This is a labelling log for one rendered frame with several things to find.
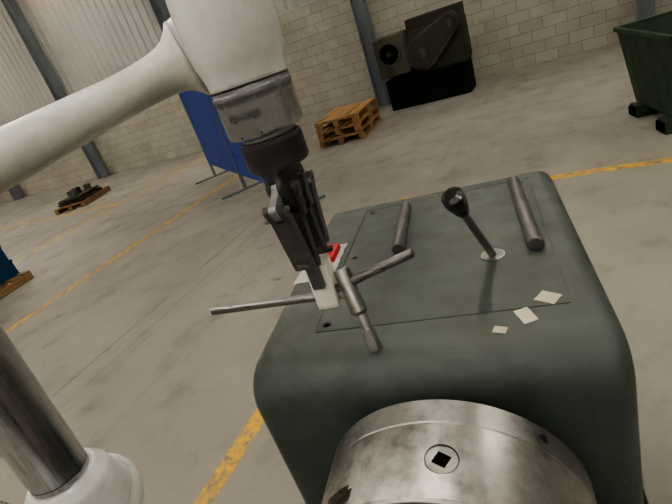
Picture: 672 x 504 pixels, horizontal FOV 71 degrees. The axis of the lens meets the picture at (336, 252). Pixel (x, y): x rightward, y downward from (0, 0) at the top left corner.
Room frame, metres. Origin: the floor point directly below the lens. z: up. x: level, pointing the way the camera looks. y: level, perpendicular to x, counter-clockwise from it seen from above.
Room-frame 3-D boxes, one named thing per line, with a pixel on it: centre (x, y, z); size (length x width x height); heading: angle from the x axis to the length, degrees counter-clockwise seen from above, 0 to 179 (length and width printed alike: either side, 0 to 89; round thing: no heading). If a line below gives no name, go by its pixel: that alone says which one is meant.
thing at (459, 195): (0.58, -0.17, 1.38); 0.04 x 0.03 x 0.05; 158
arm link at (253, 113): (0.56, 0.03, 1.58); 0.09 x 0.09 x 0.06
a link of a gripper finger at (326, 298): (0.55, 0.03, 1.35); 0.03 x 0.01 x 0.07; 68
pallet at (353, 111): (8.55, -1.00, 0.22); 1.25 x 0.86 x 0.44; 152
